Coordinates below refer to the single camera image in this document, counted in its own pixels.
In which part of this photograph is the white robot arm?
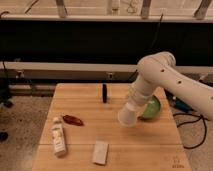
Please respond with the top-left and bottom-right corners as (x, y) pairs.
(124, 52), (213, 121)

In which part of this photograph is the white rectangular block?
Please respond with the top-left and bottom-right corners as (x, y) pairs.
(92, 141), (109, 165)

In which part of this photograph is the black cable on floor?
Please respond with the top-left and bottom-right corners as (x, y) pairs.
(173, 113), (208, 150)

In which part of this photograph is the blue box on floor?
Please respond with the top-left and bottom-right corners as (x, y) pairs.
(173, 98), (192, 113)

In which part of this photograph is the green ceramic bowl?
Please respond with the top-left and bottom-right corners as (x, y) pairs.
(139, 95), (161, 119)

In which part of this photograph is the black chair base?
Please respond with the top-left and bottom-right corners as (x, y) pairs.
(0, 79), (13, 142)

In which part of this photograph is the dark red leaf-shaped object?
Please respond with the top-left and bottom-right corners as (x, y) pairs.
(63, 115), (84, 126)

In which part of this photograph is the black hanging cable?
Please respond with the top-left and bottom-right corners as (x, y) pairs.
(125, 12), (165, 83)

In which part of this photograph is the white plastic bottle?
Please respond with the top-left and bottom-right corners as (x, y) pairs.
(52, 117), (67, 157)

